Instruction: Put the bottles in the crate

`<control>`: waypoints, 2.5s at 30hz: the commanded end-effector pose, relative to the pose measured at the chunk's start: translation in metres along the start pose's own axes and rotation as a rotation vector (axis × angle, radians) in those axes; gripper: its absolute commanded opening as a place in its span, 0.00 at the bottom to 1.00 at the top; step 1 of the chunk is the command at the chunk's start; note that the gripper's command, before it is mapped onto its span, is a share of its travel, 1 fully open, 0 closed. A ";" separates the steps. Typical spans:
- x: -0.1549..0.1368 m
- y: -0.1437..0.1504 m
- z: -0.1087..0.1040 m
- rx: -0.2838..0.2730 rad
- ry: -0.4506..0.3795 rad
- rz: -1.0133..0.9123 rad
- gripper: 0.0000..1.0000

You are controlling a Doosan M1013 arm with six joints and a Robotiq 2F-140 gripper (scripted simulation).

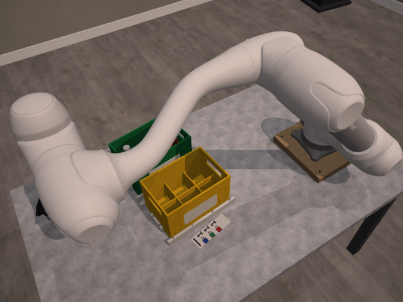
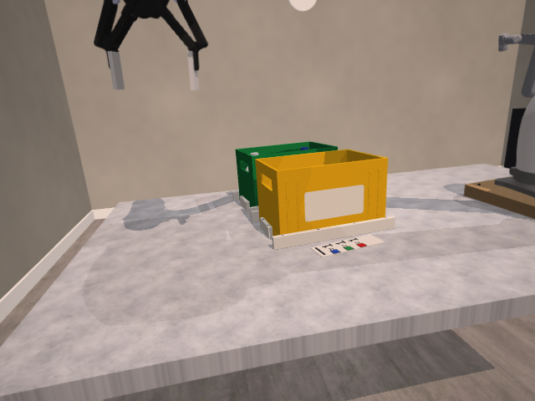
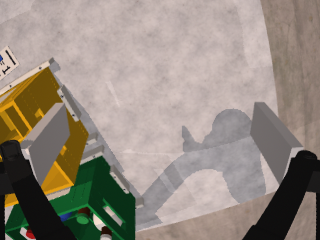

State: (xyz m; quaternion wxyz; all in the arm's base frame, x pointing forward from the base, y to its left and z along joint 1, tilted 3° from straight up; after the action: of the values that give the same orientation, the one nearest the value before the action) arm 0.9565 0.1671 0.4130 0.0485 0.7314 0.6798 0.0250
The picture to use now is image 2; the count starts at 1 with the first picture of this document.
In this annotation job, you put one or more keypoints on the white paper pick list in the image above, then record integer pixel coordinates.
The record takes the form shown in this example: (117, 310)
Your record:
(346, 245)

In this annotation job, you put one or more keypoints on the yellow crate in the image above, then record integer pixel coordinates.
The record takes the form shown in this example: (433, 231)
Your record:
(317, 190)

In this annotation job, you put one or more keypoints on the green plastic crate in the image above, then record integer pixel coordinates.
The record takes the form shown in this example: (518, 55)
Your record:
(247, 180)

